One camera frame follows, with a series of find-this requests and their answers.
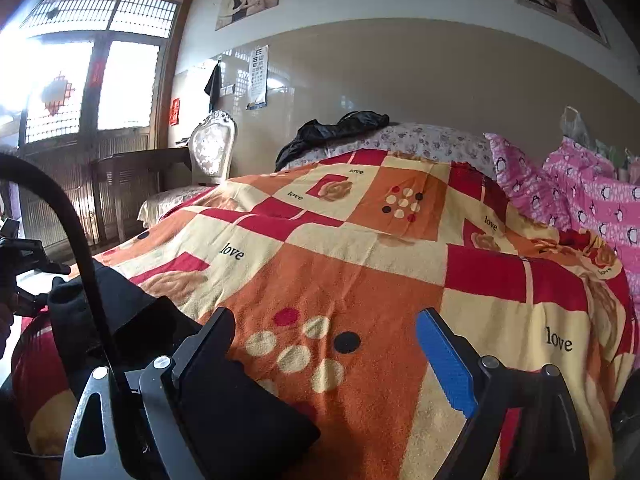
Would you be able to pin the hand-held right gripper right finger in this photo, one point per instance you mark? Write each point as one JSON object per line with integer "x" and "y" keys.
{"x": 445, "y": 360}

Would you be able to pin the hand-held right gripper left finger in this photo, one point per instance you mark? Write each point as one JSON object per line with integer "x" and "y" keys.
{"x": 205, "y": 350}

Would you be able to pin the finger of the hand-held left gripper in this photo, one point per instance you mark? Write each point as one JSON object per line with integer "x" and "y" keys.
{"x": 32, "y": 302}
{"x": 47, "y": 262}

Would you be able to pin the black pants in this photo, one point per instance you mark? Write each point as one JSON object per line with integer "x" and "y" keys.
{"x": 240, "y": 410}

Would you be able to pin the orange red checked blanket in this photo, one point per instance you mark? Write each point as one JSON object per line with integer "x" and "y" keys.
{"x": 350, "y": 270}

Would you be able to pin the dark wooden desk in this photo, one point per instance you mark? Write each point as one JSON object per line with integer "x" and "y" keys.
{"x": 140, "y": 157}

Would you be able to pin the red paper window decoration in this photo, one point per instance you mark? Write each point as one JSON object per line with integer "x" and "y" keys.
{"x": 57, "y": 95}

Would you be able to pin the wooden lattice door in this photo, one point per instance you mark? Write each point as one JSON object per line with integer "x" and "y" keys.
{"x": 125, "y": 85}

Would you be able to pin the white carved chair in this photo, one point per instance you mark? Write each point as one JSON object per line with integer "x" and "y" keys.
{"x": 212, "y": 145}

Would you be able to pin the pink penguin print quilt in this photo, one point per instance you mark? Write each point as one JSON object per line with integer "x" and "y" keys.
{"x": 590, "y": 200}

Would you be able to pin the floral bed sheet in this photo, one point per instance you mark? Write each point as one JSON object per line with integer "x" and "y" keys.
{"x": 430, "y": 142}

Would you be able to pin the black hanging garment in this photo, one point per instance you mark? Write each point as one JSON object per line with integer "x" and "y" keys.
{"x": 214, "y": 85}

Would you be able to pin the black jacket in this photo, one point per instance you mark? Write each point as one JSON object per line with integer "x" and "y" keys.
{"x": 320, "y": 135}

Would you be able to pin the clear plastic bag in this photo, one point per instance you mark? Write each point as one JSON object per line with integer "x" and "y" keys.
{"x": 575, "y": 127}

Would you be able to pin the eye chart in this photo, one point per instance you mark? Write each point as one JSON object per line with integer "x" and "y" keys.
{"x": 258, "y": 77}

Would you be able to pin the red paper wall sign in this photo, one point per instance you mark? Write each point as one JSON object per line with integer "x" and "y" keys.
{"x": 174, "y": 111}

